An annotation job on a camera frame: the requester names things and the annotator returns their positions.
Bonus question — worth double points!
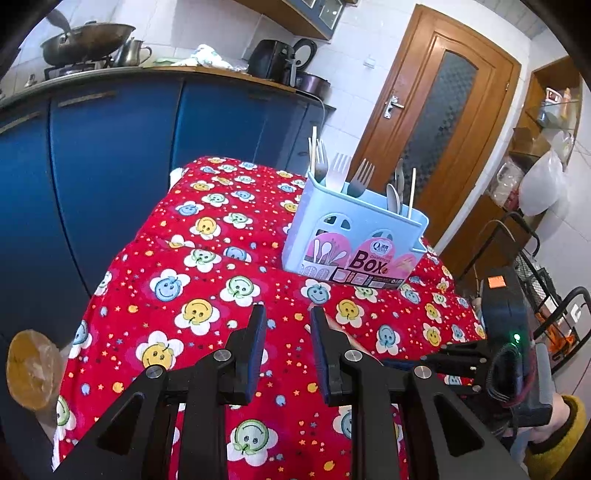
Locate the yellow sleeve forearm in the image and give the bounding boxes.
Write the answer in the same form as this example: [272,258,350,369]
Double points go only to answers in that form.
[525,394,590,479]

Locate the blue kitchen cabinets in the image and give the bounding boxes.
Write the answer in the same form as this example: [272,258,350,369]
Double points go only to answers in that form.
[1,68,331,346]

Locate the right hand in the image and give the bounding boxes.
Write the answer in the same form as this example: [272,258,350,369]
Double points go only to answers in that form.
[517,391,574,446]

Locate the black metal rack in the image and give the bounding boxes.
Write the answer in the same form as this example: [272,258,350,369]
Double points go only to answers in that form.
[461,211,591,375]

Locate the red smiley flower tablecloth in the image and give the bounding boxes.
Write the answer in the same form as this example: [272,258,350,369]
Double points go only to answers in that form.
[52,157,484,479]

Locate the light blue cutlery holder box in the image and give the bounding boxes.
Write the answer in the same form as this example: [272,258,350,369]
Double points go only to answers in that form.
[281,176,429,289]

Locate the white plastic spoon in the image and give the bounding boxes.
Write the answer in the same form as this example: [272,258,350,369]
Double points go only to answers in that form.
[386,183,402,214]

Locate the white plastic bag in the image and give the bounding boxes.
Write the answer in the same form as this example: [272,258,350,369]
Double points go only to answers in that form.
[519,150,568,216]

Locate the grey plastic fork right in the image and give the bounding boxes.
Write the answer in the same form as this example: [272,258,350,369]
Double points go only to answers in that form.
[346,159,375,198]

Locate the white plastic fork middle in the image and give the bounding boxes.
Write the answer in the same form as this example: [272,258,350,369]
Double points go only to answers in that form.
[325,153,352,193]

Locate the white plastic fork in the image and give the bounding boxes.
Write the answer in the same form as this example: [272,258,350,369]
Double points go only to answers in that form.
[314,139,329,183]
[325,153,352,193]

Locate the brown round wooden object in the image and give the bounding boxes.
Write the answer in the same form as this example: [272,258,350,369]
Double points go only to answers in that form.
[6,330,63,412]

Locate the wooden corner shelf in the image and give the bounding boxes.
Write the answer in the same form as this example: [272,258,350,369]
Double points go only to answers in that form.
[442,56,582,281]

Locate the white plastic fork left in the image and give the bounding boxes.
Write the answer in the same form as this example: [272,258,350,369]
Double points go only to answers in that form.
[314,139,329,183]

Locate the white chopstick right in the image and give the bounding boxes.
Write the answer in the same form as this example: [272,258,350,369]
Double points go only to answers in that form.
[407,167,417,219]

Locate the white chopstick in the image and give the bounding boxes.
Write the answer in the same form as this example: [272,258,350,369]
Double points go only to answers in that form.
[308,125,318,177]
[407,167,417,219]

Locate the white chopstick left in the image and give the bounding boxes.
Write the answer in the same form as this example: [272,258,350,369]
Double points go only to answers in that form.
[308,125,318,177]

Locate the brown wooden door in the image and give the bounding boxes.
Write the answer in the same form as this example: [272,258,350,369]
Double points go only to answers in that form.
[353,5,521,244]

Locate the dark cooking pot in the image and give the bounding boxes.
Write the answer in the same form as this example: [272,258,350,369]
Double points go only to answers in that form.
[295,71,331,101]

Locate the white crumpled cloth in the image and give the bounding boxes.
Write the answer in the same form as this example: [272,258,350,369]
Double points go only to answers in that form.
[172,44,247,73]

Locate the steel kettle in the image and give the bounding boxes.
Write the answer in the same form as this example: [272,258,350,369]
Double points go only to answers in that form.
[114,38,152,67]

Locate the gas stove burner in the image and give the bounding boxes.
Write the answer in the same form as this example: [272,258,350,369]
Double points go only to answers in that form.
[44,56,113,81]

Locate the steel wok pan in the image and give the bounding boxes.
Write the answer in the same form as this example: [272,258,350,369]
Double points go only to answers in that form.
[40,9,135,67]

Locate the silver door handle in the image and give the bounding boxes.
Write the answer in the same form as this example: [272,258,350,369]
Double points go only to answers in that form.
[383,95,405,119]

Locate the wooden wall cabinet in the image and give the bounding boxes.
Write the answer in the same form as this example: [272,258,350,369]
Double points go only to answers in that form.
[236,0,358,41]

